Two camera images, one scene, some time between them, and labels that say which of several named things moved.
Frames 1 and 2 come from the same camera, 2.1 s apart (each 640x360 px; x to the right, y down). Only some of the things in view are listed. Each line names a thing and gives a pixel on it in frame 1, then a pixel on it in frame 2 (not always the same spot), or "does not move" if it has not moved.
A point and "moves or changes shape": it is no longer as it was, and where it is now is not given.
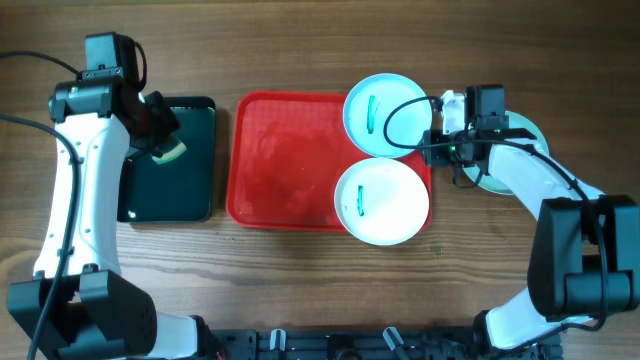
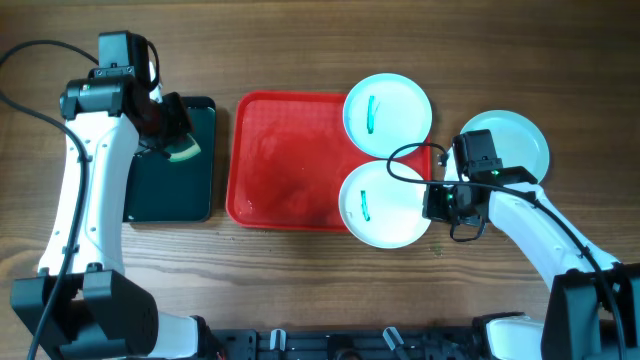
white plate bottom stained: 382,201 does not move
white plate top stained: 368,105 does not move
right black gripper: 433,148 → 432,208
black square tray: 181,190 does not move
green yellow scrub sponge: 180,149 moves or changes shape
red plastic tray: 285,153 does not move
